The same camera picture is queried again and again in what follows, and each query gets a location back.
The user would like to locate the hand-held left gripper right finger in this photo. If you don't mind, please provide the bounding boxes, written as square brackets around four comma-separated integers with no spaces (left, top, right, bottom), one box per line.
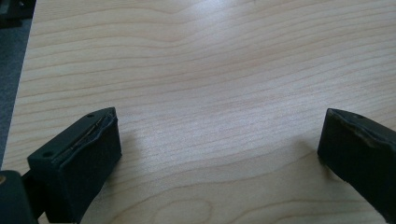
[317,107,396,224]

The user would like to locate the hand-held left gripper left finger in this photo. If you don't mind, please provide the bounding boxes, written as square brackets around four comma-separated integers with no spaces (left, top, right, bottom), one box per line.
[26,106,123,224]

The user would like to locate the dark stand base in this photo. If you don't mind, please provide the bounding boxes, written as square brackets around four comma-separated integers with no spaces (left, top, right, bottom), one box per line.
[0,0,37,30]

